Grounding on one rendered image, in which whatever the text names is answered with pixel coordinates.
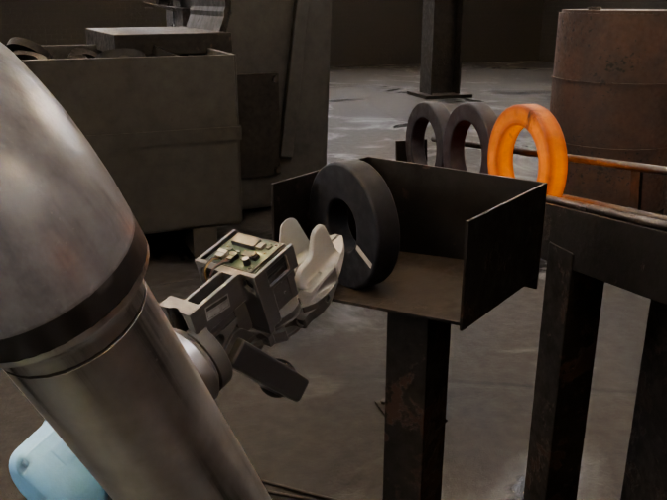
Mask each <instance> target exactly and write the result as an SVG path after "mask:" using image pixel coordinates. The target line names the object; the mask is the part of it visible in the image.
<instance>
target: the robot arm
mask: <svg viewBox="0 0 667 500"><path fill-rule="evenodd" d="M226 241H227V242H226ZM225 242H226V243H225ZM221 245H222V246H221ZM220 246H221V247H220ZM216 249H217V250H216ZM215 250H216V251H215ZM211 253H212V254H211ZM210 254H211V255H210ZM343 257H344V244H343V238H342V235H337V234H334V235H329V234H328V232H327V230H326V228H325V227H324V226H323V225H321V224H318V225H317V226H316V227H315V228H314V229H313V231H312V233H311V237H310V241H309V239H308V238H307V236H306V234H305V233H304V231H303V229H302V228H301V226H300V224H299V223H298V221H297V220H296V219H295V218H288V219H286V220H285V221H284V222H283V223H282V224H281V226H280V234H279V242H276V241H272V240H268V239H264V238H260V237H256V236H252V235H248V234H244V233H240V232H238V233H237V232H236V230H235V229H233V230H232V231H230V232H229V233H228V234H227V235H225V236H224V237H223V238H222V239H220V240H219V241H218V242H217V243H215V244H214V245H213V246H212V247H210V248H209V249H208V250H207V251H205V252H204V253H203V254H202V255H200V256H199V257H198V258H197V259H195V262H196V264H197V267H198V270H199V273H200V277H201V280H202V283H203V285H202V286H200V287H199V288H198V289H197V290H196V291H194V292H193V293H192V294H191V295H190V296H188V297H187V298H186V299H185V300H182V299H179V298H177V297H174V296H169V297H167V298H166V299H165V300H164V301H163V302H161V303H160V304H158V302H157V300H156V299H155V297H154V295H153V293H152V292H151V290H150V288H149V287H148V285H147V283H146V281H145V280H144V276H145V274H146V271H147V268H148V265H149V258H150V251H149V245H148V242H147V239H146V237H145V235H144V233H143V231H142V229H141V227H140V225H139V223H138V221H137V220H136V218H135V216H134V214H133V212H132V211H131V209H130V207H129V205H128V204H127V202H126V200H125V199H124V197H123V195H122V193H121V192H120V190H119V188H118V186H117V185H116V183H115V181H114V179H113V178H112V176H111V174H109V172H108V171H107V169H106V168H105V166H104V165H103V163H102V162H101V160H100V159H99V157H98V156H97V154H96V153H95V151H94V150H93V148H92V147H91V145H90V144H89V142H88V141H87V140H86V138H85V137H84V136H83V134H82V133H81V131H80V130H79V129H78V127H77V126H76V125H75V123H74V122H73V121H72V119H71V118H70V116H69V115H68V114H67V112H66V111H65V110H64V108H63V107H62V106H61V105H60V104H59V103H58V101H57V100H56V99H55V98H54V97H53V95H52V94H51V93H50V92H49V91H48V90H47V88H46V87H45V86H44V85H43V84H42V83H41V81H40V80H39V79H38V78H37V77H36V76H35V75H34V74H33V73H32V72H31V71H30V70H29V69H28V68H27V67H26V66H25V65H24V64H23V63H22V62H21V60H20V59H19V58H18V57H17V56H16V55H15V54H14V53H13V52H12V51H11V50H10V49H8V48H7V47H6V46H5V45H3V44H2V43H1V42H0V369H3V370H4V371H5V372H6V374H7V375H8V376H9V377H10V378H11V380H12V381H13V382H14V383H15V384H16V385H17V387H18V388H19V389H20V390H21V391H22V393H23V394H24V395H25V396H26V397H27V399H28V400H29V401H30V402H31V403H32V404H33V406H34V407H35V408H36V409H37V410H38V412H39V413H40V414H41V415H42V416H43V418H44V419H45V420H44V422H43V424H42V425H41V426H40V427H39V428H38V429H37V430H36V431H35V432H34V433H33V434H32V435H31V436H29V437H28V438H27V439H26V440H25V441H24V442H23V443H22V444H21V445H20V446H18V447H17V448H16V449H15V450H14V452H13V453H12V455H11V457H10V460H9V472H10V475H11V478H12V480H13V482H14V483H15V485H16V487H17V488H18V490H19V491H20V492H21V494H22V495H23V496H25V498H26V499H27V500H272V499H271V497H270V495H269V494H268V492H267V490H266V488H265V487H264V485H263V483H262V482H261V480H260V478H259V476H258V475H257V473H256V471H255V469H254V468H253V466H252V464H251V463H250V461H249V459H248V457H247V456H246V454H245V452H244V450H243V449H242V447H241V445H240V444H239V442H238V440H237V438H236V437H235V435H234V433H233V431H232V430H231V428H230V426H229V425H228V423H227V421H226V419H225V418H224V416H223V414H222V412H221V411H220V409H219V407H218V406H217V404H216V402H215V399H216V398H217V397H218V393H219V391H220V390H221V389H222V388H223V387H224V386H225V385H226V384H227V383H228V382H229V381H230V380H231V378H232V373H233V372H232V370H234V371H236V372H238V373H240V374H241V375H243V376H245V377H247V378H249V379H251V380H253V381H254V382H256V383H258V384H259V386H260V388H261V390H262V391H263V392H264V393H265V394H266V395H268V396H270V397H273V398H283V397H286V398H288V399H291V400H293V401H295V402H299V401H300V400H301V398H302V396H303V394H304V392H305V390H306V388H307V386H308V384H309V380H308V379H307V378H306V377H304V376H303V375H301V374H300V373H298V372H296V369H295V368H294V366H293V365H292V364H291V363H290V362H289V361H287V360H285V359H280V358H273V357H272V356H270V355H268V354H267V353H265V352H264V351H262V350H261V349H262V348H263V346H264V345H266V346H269V347H272V346H273V345H274V344H277V343H281V342H283V341H288V340H289V337H291V336H292V335H294V334H295V333H297V332H298V331H299V330H300V329H301V328H307V327H308V325H309V324H310V323H311V322H312V321H313V320H314V319H315V318H317V317H318V316H319V315H321V314H322V313H323V312H324V311H325V310H326V309H327V307H328V306H329V305H330V303H331V301H332V299H333V297H334V292H335V289H336V286H337V284H338V277H339V274H340V270H341V267H342V262H343Z"/></svg>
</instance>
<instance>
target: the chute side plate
mask: <svg viewBox="0 0 667 500"><path fill-rule="evenodd" d="M549 242H553V243H554V244H556V245H558V246H560V247H562V248H564V249H566V250H568V251H570V252H572V253H573V254H574V261H573V270H574V271H576V272H579V273H582V274H584V275H587V276H590V277H592V278H595V279H598V280H601V281H603V282H606V283H609V284H611V285H614V286H617V287H620V288H622V289H625V290H628V291H630V292H633V293H636V294H638V295H640V296H643V297H646V298H648V299H651V300H654V301H657V302H659V303H662V304H665V305H667V232H666V231H662V230H658V229H654V228H650V227H646V226H642V225H637V224H633V223H629V222H625V221H621V220H617V219H613V218H609V217H604V216H600V215H596V214H592V213H588V212H584V211H580V210H575V209H571V208H567V207H564V206H560V205H556V204H552V203H548V202H546V204H545V215H544V225H543V235H542V246H541V256H540V258H541V259H544V260H546V261H547V259H548V249H549Z"/></svg>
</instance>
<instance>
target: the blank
mask: <svg viewBox="0 0 667 500"><path fill-rule="evenodd" d="M348 208H350V210H351V212H352V214H353V217H354V220H355V224H356V241H355V239H354V238H353V236H352V234H351V231H350V228H349V224H348V217H347V213H348ZM310 221H311V227H312V231H313V229H314V228H315V227H316V226H317V225H318V224H321V225H323V226H324V227H325V228H326V230H327V232H328V234H329V235H334V234H337V235H342V238H343V244H344V257H343V262H342V267H341V270H340V274H339V277H338V282H339V283H340V284H342V285H344V286H346V287H348V288H352V289H360V288H364V287H367V286H371V285H375V284H378V283H381V282H383V281H384V280H385V279H386V278H387V277H388V276H389V275H390V274H391V273H392V271H393V269H394V267H395V265H396V262H397V259H398V255H399V249H400V224H399V218H398V213H397V208H396V205H395V202H394V199H393V196H392V194H391V191H390V189H389V187H388V185H387V183H386V182H385V180H384V179H383V178H382V177H381V175H380V174H379V173H378V172H377V171H376V170H375V169H374V168H373V167H372V166H371V165H369V164H368V163H366V162H364V161H361V160H359V159H349V160H342V161H336V162H331V163H328V164H326V165H325V166H323V167H322V168H321V169H320V170H319V172H318V173H317V175H316V177H315V179H314V182H313V185H312V189H311V195H310Z"/></svg>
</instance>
